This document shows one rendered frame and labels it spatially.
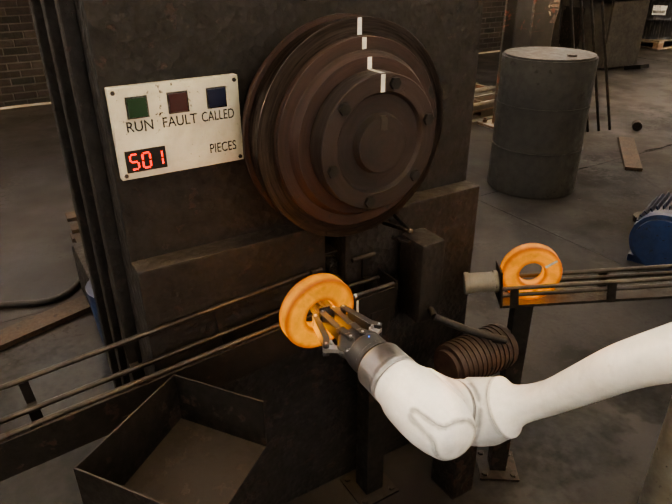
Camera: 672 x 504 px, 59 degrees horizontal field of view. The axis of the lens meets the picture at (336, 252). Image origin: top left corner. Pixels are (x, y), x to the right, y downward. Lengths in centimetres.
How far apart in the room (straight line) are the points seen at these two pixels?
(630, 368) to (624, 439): 150
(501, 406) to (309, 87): 67
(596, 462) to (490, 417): 119
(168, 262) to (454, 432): 71
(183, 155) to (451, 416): 74
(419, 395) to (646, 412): 160
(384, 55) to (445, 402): 69
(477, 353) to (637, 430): 87
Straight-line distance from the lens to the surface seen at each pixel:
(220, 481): 119
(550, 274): 165
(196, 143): 128
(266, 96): 117
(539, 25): 551
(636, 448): 228
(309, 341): 120
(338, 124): 116
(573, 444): 222
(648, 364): 80
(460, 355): 160
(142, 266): 132
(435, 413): 91
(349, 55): 122
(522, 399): 102
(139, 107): 123
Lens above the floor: 147
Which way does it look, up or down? 27 degrees down
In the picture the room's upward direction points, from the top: straight up
